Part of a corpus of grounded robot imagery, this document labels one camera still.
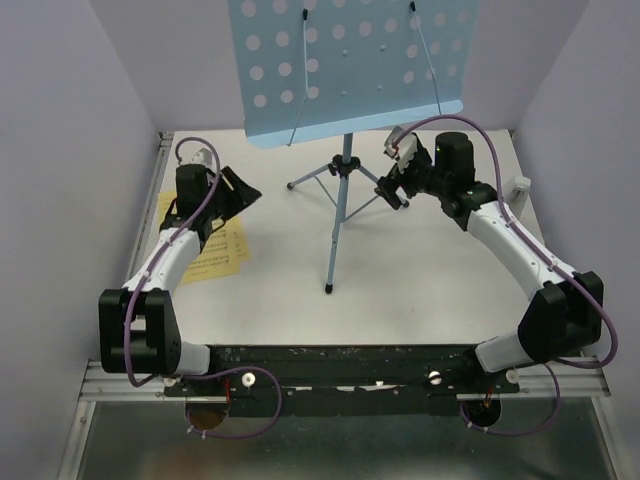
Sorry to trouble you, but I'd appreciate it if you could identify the yellow sheet music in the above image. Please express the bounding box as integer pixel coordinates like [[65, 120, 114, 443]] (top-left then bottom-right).
[[156, 190, 250, 261], [180, 247, 242, 285]]

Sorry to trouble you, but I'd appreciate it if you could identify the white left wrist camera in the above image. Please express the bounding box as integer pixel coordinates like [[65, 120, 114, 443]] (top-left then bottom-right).
[[187, 148, 214, 174]]

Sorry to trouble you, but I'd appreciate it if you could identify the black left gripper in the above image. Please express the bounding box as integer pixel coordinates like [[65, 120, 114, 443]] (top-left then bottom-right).
[[203, 164, 263, 221]]

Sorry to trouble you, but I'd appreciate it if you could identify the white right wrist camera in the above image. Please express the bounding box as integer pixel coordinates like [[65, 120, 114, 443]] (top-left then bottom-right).
[[384, 126, 418, 162]]

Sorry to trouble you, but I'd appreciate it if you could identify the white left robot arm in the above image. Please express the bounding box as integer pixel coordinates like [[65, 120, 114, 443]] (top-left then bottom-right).
[[98, 164, 262, 395]]

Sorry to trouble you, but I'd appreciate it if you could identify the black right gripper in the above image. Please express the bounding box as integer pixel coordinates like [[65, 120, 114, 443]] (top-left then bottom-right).
[[374, 146, 449, 210]]

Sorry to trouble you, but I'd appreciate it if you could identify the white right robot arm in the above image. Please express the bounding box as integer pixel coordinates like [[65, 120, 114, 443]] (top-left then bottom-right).
[[376, 127, 604, 392]]

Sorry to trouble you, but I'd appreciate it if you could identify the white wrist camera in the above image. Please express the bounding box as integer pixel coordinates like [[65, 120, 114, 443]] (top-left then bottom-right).
[[384, 126, 418, 162], [187, 148, 214, 174]]

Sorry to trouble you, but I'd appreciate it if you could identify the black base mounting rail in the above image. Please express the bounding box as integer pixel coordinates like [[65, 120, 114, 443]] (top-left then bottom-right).
[[164, 344, 520, 417]]

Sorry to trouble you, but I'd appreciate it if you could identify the light blue music stand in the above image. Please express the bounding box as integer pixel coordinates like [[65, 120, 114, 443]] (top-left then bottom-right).
[[225, 0, 484, 295]]

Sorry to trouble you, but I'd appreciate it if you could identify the aluminium frame rail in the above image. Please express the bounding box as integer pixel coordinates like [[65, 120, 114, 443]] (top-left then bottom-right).
[[54, 130, 175, 480]]

